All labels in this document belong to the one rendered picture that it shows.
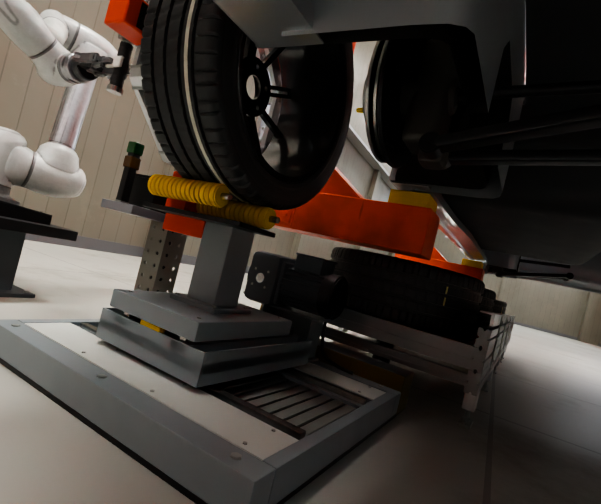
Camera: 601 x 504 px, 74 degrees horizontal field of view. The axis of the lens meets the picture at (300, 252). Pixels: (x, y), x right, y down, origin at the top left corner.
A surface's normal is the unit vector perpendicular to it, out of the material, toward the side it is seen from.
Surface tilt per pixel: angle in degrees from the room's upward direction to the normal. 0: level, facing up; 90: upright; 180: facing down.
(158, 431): 90
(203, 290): 90
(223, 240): 90
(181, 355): 90
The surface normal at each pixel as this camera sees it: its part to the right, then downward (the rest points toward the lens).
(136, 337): -0.48, -0.14
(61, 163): 0.73, -0.04
